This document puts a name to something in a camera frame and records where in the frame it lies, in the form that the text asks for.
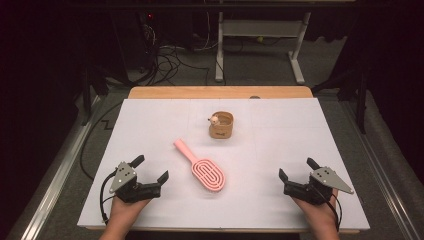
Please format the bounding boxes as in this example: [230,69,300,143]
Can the wooden cup with puppy figure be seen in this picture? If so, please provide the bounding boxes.
[207,111,235,140]

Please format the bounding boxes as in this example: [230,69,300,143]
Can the wooden table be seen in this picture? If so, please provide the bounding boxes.
[84,85,362,235]

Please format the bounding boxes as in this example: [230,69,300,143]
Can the black computer tower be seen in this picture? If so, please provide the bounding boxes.
[109,9,158,74]

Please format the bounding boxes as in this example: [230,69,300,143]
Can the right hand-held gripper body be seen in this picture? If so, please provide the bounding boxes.
[283,167,355,206]

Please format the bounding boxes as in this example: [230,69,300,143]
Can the person's left hand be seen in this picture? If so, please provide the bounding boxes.
[107,196,151,232]

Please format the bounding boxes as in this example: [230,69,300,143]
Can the bundle of floor cables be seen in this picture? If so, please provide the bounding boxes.
[139,41,212,87]

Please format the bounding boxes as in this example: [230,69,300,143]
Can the aluminium rail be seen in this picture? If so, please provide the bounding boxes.
[339,99,424,240]
[19,94,102,240]

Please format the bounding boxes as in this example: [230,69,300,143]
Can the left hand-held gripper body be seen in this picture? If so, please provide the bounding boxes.
[109,161,163,204]

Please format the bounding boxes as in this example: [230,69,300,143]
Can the white foam board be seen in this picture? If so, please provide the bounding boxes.
[77,98,371,231]

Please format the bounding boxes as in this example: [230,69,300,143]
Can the person's right hand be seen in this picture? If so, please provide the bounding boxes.
[291,188,340,232]

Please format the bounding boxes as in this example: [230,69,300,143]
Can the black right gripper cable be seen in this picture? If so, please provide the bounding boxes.
[328,192,343,233]

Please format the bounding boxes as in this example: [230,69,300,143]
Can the white metal desk frame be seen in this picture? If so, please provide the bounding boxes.
[214,11,312,86]

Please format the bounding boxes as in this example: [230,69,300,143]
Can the black metal stand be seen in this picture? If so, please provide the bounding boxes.
[80,61,110,127]
[312,64,369,135]

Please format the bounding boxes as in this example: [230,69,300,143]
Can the black floor cable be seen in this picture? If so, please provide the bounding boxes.
[79,100,125,182]

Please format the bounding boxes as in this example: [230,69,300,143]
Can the pink hairbrush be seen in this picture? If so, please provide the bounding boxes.
[173,138,227,193]

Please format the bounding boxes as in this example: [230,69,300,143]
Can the dark curtain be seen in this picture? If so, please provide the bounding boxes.
[344,0,424,186]
[0,0,88,231]

